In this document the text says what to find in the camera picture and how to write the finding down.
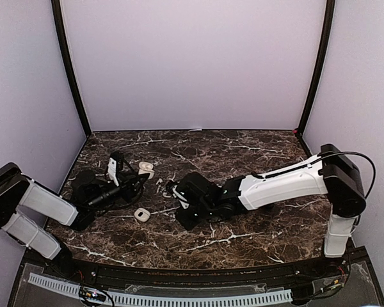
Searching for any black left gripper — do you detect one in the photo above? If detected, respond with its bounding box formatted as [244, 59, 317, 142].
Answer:
[88, 171, 148, 213]

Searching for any white earbud charging case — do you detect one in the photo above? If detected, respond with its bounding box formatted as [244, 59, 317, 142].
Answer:
[138, 161, 155, 180]

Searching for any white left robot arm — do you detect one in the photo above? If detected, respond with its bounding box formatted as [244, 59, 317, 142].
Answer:
[0, 152, 154, 279]

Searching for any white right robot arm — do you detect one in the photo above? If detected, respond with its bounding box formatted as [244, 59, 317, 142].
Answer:
[166, 144, 367, 278]

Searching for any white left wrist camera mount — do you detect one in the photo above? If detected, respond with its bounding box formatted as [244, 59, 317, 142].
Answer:
[106, 157, 120, 187]

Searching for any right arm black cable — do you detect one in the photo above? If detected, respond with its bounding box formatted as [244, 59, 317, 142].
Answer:
[251, 152, 377, 231]

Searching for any white slotted cable duct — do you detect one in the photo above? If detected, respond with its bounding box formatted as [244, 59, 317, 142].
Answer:
[27, 273, 292, 306]

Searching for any black front table rail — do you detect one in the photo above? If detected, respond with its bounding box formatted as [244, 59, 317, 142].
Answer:
[19, 244, 369, 290]

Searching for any left black frame post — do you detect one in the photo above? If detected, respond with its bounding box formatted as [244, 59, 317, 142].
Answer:
[51, 0, 92, 138]

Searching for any black frame post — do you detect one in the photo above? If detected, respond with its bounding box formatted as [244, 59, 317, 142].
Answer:
[296, 0, 336, 139]
[51, 0, 92, 138]

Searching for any right black frame post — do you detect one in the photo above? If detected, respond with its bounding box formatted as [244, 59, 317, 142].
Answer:
[296, 0, 336, 139]

